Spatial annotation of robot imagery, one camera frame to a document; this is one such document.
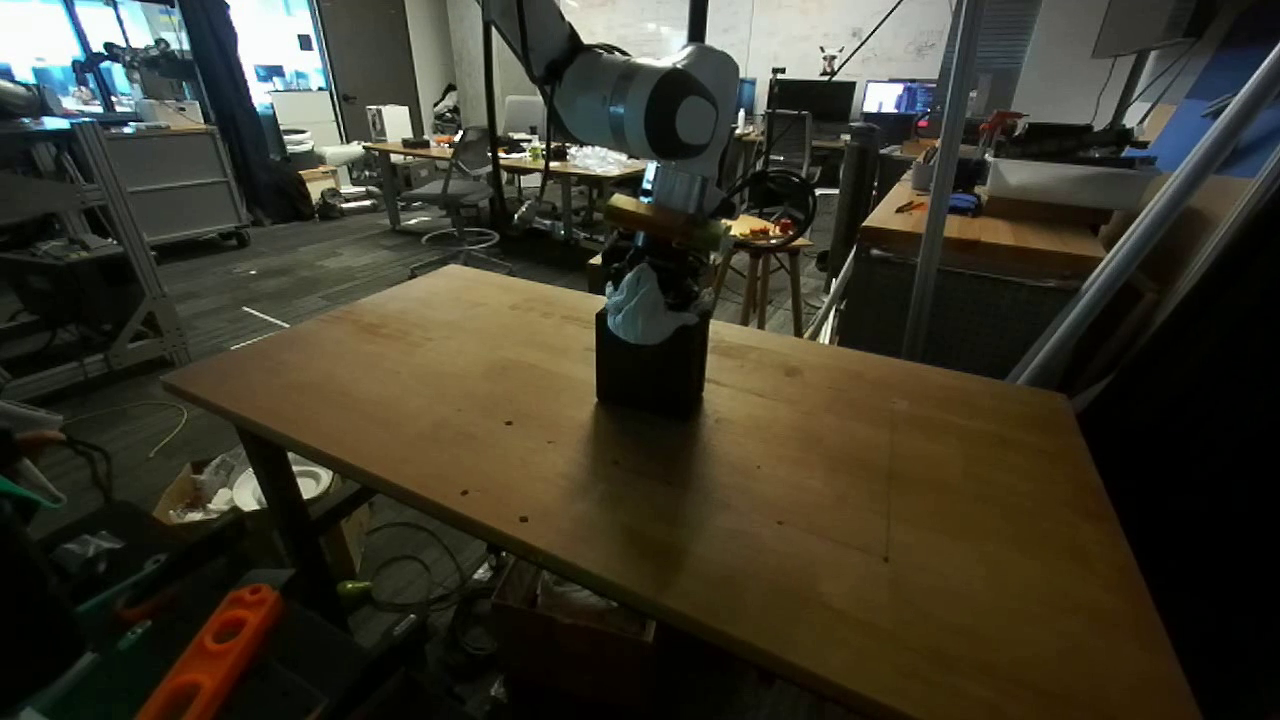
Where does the wooden workbench with drawers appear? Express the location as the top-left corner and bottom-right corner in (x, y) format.
(836, 178), (1105, 377)

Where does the light grey towel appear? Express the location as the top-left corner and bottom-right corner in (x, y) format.
(603, 259), (706, 345)

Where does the diagonal metal pole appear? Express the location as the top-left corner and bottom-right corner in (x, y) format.
(1007, 44), (1280, 386)

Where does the round wooden stool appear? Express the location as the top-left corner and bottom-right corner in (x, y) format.
(712, 215), (809, 332)

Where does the vertical metal pole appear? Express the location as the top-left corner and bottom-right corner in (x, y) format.
(901, 0), (986, 358)

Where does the computer monitor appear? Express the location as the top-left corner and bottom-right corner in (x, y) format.
(862, 78), (936, 114)

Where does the black perforated box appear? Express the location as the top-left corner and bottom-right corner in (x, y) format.
(598, 313), (708, 418)

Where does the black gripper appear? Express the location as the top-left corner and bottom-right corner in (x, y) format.
(603, 190), (723, 313)

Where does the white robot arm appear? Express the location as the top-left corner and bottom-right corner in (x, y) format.
(475, 0), (739, 307)

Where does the grey metal shelf rack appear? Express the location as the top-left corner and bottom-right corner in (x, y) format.
(0, 120), (190, 398)

